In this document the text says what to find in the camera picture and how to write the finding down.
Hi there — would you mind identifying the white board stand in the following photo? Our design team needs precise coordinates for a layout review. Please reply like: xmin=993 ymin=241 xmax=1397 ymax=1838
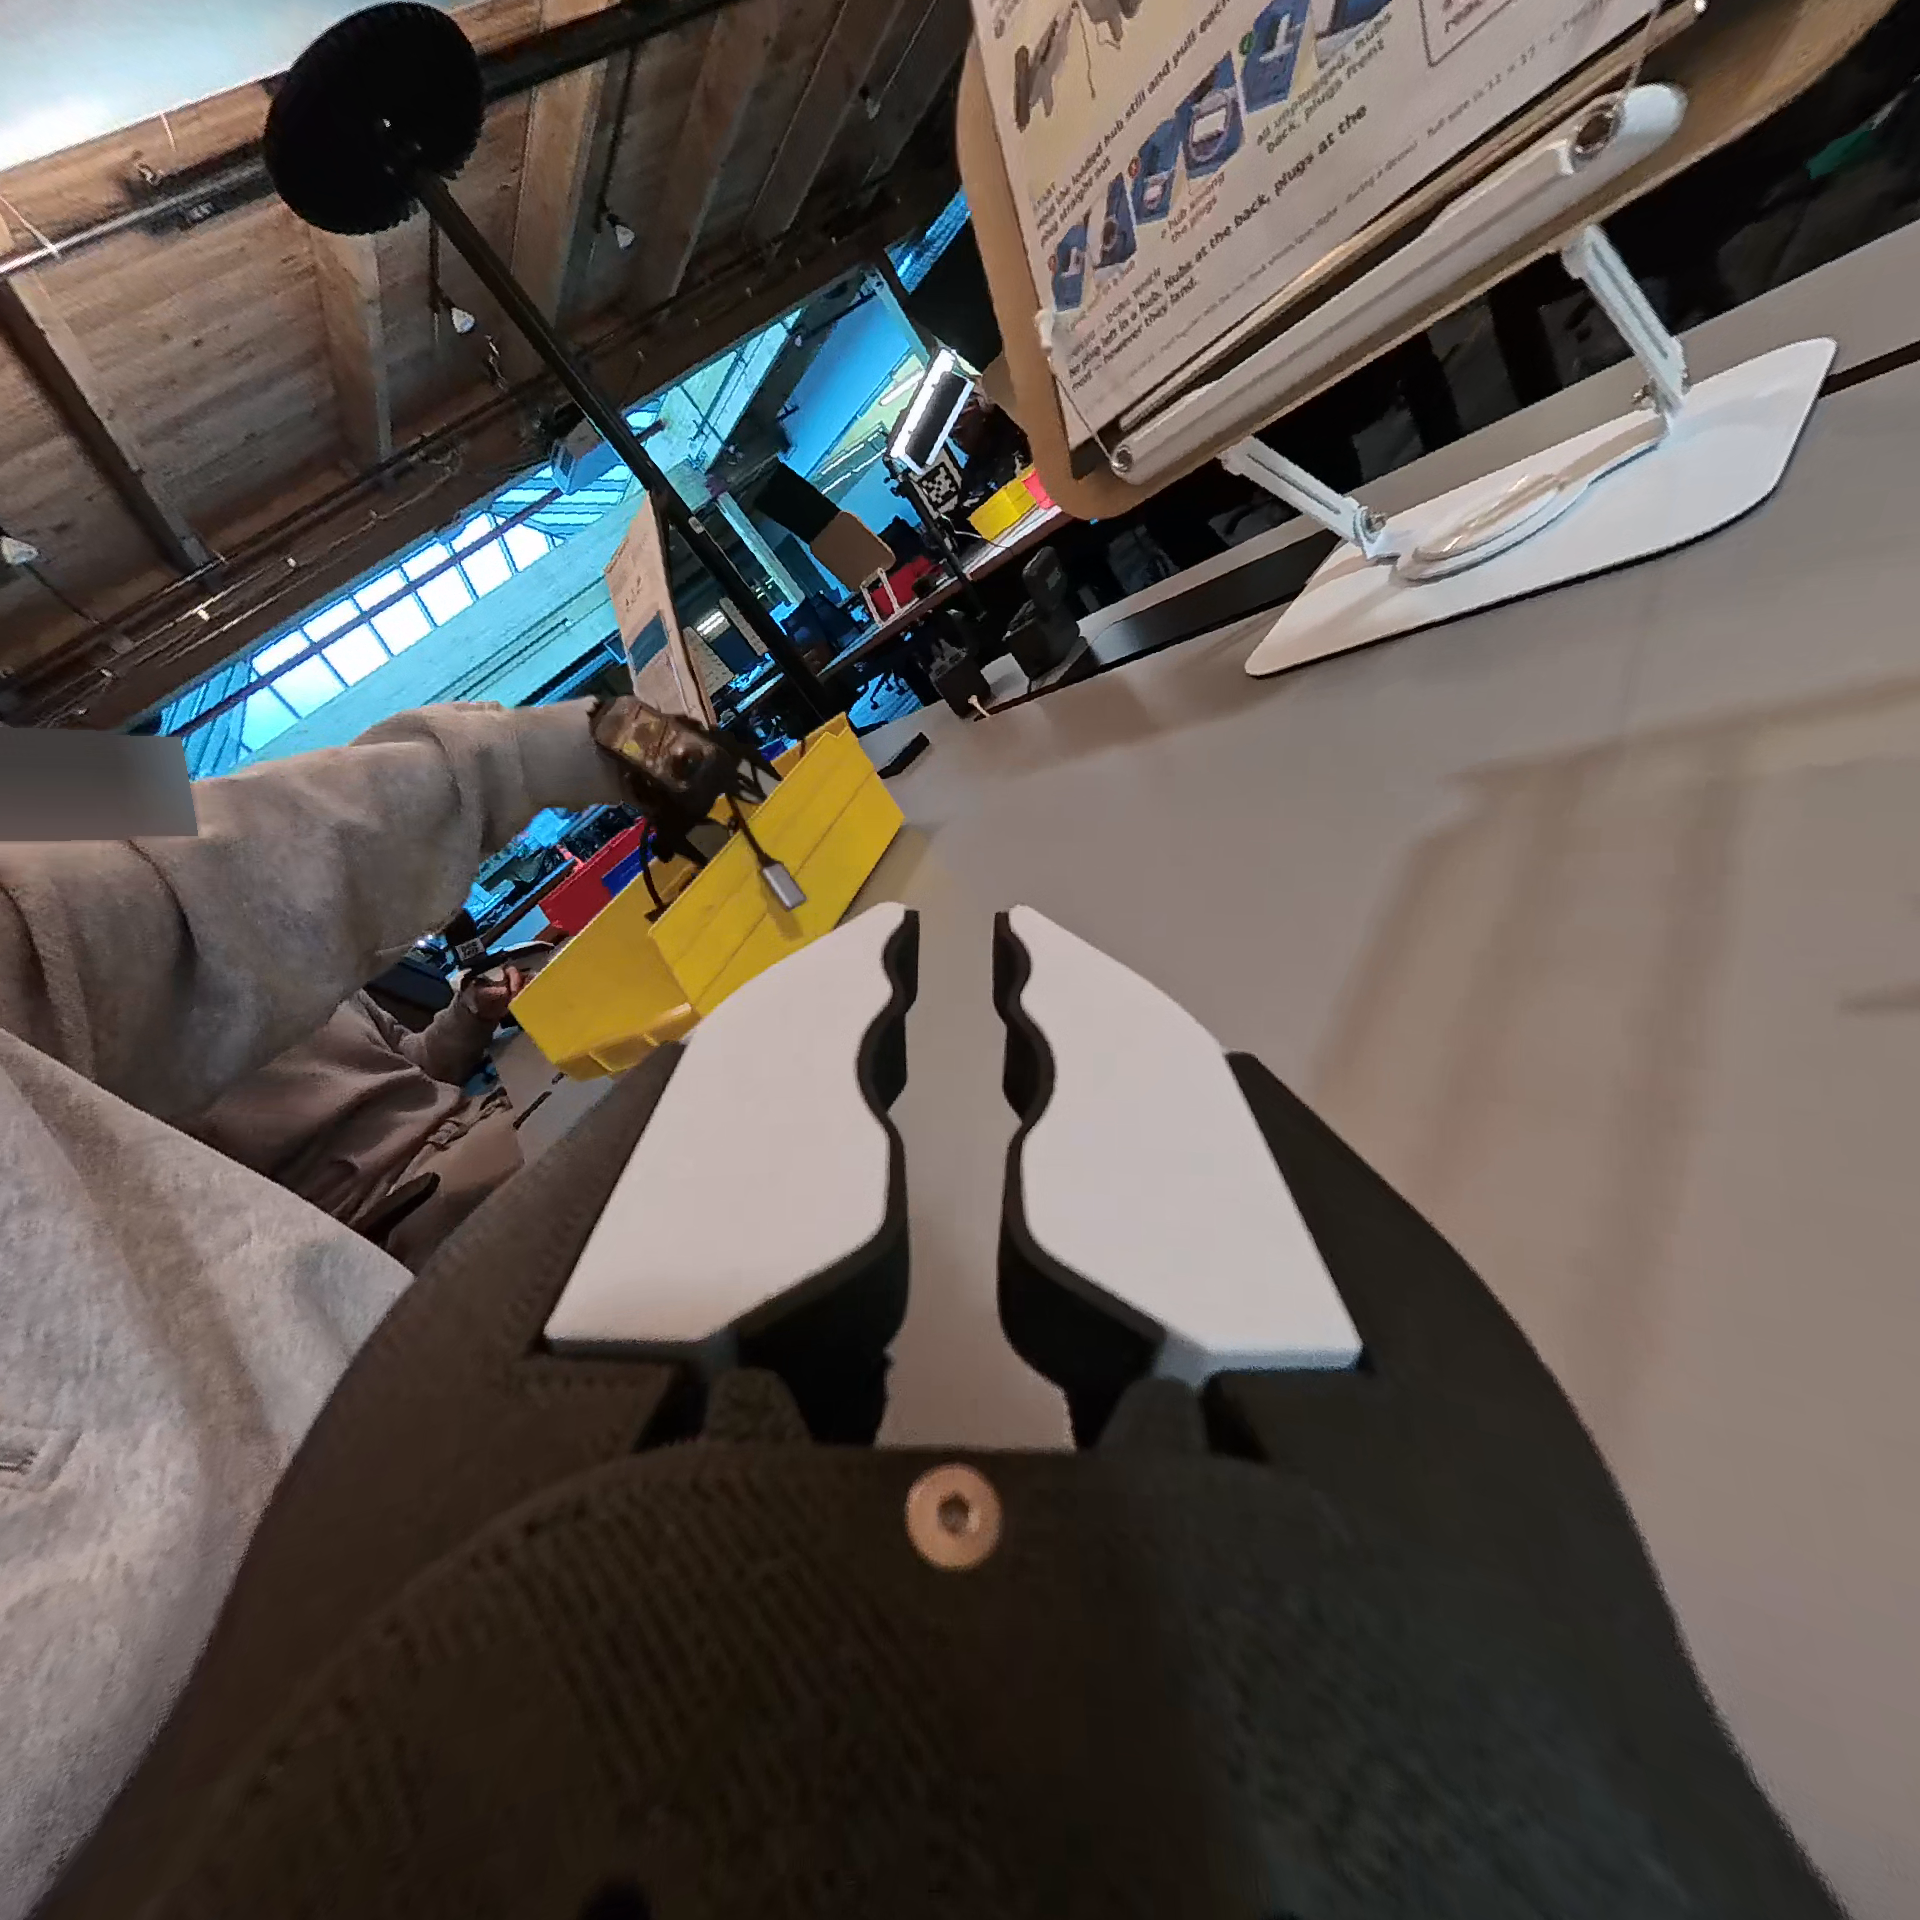
xmin=1036 ymin=82 xmax=1840 ymax=682

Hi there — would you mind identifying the black cable silver plug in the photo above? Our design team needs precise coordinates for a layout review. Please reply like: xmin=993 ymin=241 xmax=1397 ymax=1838
xmin=642 ymin=756 xmax=817 ymax=922

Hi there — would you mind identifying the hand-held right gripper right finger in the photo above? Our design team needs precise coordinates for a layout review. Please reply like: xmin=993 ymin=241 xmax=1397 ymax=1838
xmin=993 ymin=902 xmax=1367 ymax=1403

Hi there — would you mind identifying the LED light bar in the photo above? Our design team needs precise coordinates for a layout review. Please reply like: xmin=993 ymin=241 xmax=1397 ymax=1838
xmin=888 ymin=347 xmax=963 ymax=466

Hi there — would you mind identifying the red plastic bin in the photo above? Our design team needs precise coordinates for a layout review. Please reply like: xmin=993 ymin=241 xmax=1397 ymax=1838
xmin=538 ymin=823 xmax=650 ymax=935

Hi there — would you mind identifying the person's grey sweatshirt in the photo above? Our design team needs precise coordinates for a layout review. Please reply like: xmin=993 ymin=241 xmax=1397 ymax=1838
xmin=0 ymin=1026 xmax=413 ymax=1920

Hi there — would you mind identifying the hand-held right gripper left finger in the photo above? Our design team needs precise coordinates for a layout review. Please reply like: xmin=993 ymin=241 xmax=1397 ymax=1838
xmin=545 ymin=900 xmax=916 ymax=1403

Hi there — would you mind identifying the black pole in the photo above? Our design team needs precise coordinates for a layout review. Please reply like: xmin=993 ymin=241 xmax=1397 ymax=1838
xmin=265 ymin=0 xmax=829 ymax=725

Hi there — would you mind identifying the light grey desk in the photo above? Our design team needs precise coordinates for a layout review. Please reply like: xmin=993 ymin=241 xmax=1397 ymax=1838
xmin=496 ymin=210 xmax=1920 ymax=1920

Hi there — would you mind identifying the yellow plastic bin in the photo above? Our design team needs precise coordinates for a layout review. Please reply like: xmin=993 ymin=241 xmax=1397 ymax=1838
xmin=509 ymin=711 xmax=905 ymax=1081

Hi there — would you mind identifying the black desk strip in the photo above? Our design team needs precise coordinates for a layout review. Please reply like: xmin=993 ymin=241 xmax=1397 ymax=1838
xmin=1036 ymin=563 xmax=1353 ymax=692

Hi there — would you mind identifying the cardboard sign board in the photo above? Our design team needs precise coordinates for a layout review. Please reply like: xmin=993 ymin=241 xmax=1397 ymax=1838
xmin=608 ymin=495 xmax=722 ymax=722

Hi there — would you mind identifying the person's left forearm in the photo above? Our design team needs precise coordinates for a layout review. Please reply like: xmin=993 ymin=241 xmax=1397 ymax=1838
xmin=0 ymin=698 xmax=633 ymax=1119

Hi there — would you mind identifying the printed instruction sheet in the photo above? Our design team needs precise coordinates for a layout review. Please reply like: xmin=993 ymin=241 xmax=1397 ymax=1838
xmin=976 ymin=0 xmax=1666 ymax=437

